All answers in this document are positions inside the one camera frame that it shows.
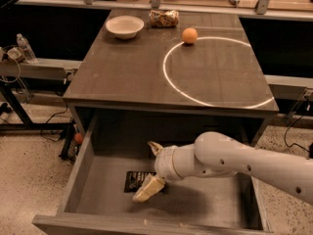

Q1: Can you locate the small red ball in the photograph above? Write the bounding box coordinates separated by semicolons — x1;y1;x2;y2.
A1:
74;133;83;145

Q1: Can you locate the grey metal railing shelf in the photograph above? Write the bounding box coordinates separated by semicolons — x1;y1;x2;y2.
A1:
14;0;313;22

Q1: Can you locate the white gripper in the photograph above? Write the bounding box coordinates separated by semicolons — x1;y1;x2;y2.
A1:
132;141;196;203

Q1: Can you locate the white bowl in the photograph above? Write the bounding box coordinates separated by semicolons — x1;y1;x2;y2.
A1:
106;16;145;40

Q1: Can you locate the open grey top drawer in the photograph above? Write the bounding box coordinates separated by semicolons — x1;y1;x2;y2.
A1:
32;109;271;235

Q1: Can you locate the black rxbar chocolate wrapper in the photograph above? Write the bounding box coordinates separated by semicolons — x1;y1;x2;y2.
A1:
124;171;156;193

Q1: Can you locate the black floor cable right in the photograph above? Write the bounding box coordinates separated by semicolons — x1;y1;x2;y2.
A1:
283;103;313;160

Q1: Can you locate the black metal side table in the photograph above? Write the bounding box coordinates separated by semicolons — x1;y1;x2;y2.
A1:
0;59;81;131

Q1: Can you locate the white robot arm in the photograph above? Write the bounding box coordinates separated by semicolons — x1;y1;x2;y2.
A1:
133;131;313;205

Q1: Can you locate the clear plastic water bottle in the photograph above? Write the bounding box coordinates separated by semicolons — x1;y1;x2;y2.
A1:
17;33;37;64

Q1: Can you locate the orange fruit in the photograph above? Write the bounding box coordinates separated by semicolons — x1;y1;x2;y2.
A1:
182;27;198;44

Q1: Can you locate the snack bag of nuts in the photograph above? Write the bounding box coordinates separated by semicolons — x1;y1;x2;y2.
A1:
149;10;179;27

